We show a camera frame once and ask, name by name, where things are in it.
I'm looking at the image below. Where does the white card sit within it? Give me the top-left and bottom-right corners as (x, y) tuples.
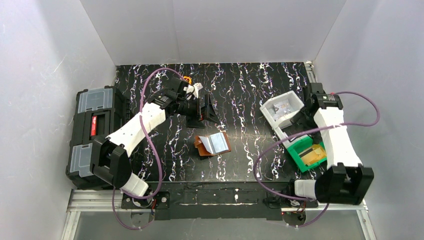
(273, 101), (293, 117)

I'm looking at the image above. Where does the gold card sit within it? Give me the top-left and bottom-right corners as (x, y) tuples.
(299, 144), (327, 166)

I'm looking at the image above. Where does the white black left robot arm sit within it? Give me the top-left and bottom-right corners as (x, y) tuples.
(89, 78), (219, 200)

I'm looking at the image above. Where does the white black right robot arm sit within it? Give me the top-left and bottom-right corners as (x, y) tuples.
(291, 82), (374, 205)

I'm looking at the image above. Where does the white plastic bin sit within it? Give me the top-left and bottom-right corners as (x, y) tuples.
(259, 90), (304, 129)
(274, 123), (309, 149)

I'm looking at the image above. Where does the orange round cap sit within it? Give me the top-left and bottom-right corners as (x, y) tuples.
(183, 76), (193, 85)

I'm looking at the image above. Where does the green plastic bin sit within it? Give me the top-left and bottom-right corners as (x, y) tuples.
(286, 135), (327, 173)

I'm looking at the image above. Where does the black toolbox with clear lids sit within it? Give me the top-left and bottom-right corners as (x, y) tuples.
(65, 85), (134, 190)

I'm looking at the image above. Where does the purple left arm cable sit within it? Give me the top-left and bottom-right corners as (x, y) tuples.
(111, 67), (186, 231)

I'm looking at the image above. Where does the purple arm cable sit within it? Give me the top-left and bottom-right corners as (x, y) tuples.
(111, 67), (186, 231)
(253, 91), (381, 229)

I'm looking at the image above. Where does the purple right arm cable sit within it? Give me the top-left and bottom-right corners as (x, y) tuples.
(253, 91), (381, 229)

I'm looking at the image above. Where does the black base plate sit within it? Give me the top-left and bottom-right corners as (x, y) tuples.
(121, 181), (318, 221)

